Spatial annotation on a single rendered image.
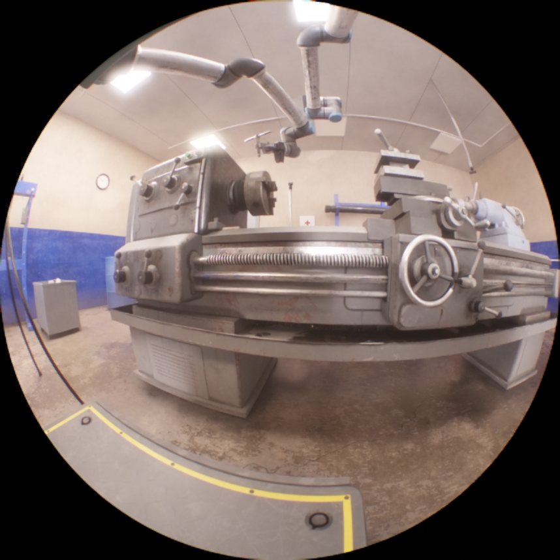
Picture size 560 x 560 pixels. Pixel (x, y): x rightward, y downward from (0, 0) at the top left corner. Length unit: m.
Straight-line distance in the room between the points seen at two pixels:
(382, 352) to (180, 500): 0.63
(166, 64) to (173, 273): 0.88
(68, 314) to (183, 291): 1.96
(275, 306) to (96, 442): 0.75
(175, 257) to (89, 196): 3.58
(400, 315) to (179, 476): 0.68
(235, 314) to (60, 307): 2.09
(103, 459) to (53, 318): 2.08
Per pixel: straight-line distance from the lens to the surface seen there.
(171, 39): 3.11
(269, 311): 0.78
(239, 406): 0.97
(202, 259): 0.78
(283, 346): 0.62
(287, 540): 0.37
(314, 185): 4.34
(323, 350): 0.61
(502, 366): 1.63
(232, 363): 0.84
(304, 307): 0.75
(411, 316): 0.63
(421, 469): 0.90
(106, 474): 0.49
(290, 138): 1.34
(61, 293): 2.50
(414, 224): 0.65
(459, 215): 0.65
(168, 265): 0.80
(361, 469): 0.83
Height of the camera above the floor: 0.69
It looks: 4 degrees down
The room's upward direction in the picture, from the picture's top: 1 degrees clockwise
